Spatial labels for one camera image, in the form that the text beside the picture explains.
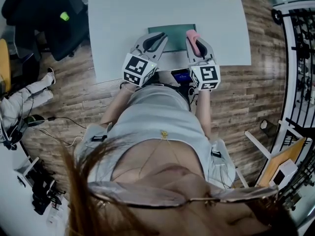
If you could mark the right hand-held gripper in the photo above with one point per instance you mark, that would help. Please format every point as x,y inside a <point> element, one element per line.
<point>208,74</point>

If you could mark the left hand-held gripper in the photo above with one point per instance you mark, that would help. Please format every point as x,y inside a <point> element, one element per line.
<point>135,67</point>

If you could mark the pink cloth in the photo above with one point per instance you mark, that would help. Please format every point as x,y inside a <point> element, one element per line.
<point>192,34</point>

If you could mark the green rectangular tray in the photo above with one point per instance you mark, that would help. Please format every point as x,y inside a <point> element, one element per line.
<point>176,37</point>

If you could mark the person's right forearm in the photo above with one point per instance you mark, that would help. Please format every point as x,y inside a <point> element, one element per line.
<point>204,114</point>

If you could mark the person's left forearm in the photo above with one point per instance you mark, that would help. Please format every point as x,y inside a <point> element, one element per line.
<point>115,104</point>

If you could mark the white microwave oven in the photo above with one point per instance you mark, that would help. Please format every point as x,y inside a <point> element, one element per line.
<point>285,173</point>

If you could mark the blue-screen phone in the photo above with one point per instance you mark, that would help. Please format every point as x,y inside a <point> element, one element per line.
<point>181,76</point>

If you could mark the person's grey top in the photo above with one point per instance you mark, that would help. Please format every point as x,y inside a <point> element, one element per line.
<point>157,117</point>

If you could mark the green cup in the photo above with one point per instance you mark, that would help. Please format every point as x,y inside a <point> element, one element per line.
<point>64,16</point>

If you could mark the black waste bin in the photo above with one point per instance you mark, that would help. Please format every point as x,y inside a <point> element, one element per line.
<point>270,129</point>

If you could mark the black office chair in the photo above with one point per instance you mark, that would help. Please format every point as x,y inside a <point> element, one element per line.
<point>37,13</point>

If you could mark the black metal railing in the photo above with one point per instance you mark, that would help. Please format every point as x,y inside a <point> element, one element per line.
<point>295,124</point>

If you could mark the wooden board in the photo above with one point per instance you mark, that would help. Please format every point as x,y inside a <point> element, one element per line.
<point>275,161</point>

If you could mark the dark rounded floor device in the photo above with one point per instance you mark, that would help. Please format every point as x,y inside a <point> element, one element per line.
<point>34,120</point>

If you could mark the thin-rimmed glasses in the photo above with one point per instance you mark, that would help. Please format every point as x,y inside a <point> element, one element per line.
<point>137,195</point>

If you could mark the white open tray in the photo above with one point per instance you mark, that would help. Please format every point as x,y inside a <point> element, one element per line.
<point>24,168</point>

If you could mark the pile of black equipment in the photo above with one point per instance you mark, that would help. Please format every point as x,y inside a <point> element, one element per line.
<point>44,190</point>

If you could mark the white metal frame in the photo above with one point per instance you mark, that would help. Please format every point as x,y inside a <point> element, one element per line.
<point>258,144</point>

